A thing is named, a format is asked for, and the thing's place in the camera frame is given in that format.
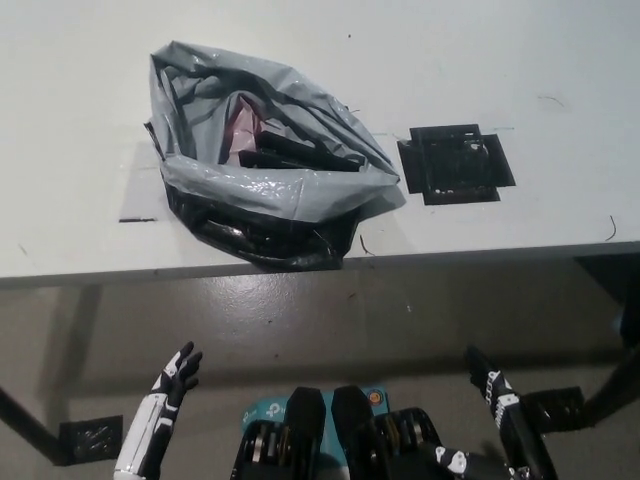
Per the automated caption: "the black table leg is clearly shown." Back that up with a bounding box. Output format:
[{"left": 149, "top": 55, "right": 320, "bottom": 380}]
[
  {"left": 0, "top": 387, "right": 64, "bottom": 466},
  {"left": 582, "top": 299, "right": 640, "bottom": 431}
]

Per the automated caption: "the black teal robot torso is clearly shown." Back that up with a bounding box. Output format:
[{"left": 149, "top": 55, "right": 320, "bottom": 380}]
[{"left": 229, "top": 384, "right": 451, "bottom": 480}]

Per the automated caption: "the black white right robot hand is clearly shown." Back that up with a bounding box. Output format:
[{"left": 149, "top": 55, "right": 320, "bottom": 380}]
[{"left": 433, "top": 344, "right": 555, "bottom": 480}]

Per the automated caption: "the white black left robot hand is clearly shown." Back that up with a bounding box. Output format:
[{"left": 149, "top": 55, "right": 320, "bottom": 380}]
[{"left": 113, "top": 342, "right": 204, "bottom": 476}]

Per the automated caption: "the grey black plastic bag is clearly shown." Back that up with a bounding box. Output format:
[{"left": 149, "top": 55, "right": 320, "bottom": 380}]
[{"left": 143, "top": 42, "right": 407, "bottom": 274}]

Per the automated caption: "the pink plastic sheet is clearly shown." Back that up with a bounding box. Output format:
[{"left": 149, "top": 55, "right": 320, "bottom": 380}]
[{"left": 227, "top": 97, "right": 271, "bottom": 161}]

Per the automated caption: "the grey tape patch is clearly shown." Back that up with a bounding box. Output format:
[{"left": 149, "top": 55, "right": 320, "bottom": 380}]
[{"left": 118, "top": 169, "right": 166, "bottom": 224}]

